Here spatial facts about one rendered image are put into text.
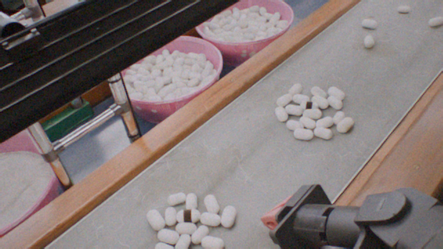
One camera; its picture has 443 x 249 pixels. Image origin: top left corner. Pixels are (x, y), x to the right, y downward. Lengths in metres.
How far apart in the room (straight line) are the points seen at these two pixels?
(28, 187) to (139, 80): 0.35
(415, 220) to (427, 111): 0.45
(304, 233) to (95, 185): 0.37
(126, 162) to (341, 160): 0.38
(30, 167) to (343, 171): 0.59
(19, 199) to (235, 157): 0.40
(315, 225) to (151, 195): 0.31
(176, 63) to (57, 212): 0.47
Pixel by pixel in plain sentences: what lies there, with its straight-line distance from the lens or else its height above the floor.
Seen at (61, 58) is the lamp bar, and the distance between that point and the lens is 0.40.
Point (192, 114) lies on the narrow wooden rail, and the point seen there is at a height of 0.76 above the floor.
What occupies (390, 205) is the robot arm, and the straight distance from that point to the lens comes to 0.41.
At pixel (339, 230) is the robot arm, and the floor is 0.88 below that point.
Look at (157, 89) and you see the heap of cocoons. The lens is 0.91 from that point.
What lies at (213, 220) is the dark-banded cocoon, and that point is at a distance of 0.62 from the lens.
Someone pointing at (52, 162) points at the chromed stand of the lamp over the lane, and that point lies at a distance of 0.68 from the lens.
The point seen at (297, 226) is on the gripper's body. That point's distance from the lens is 0.51.
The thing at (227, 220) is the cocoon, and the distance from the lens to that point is 0.61.
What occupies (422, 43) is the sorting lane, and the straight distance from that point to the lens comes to 1.05.
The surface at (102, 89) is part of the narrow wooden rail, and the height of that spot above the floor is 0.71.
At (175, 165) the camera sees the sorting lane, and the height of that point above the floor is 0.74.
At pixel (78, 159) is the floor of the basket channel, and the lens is 0.90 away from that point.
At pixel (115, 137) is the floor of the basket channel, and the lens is 0.91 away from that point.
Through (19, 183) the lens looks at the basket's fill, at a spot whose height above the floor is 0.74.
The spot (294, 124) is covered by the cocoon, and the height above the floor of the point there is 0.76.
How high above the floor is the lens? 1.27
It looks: 42 degrees down
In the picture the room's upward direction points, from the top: 8 degrees counter-clockwise
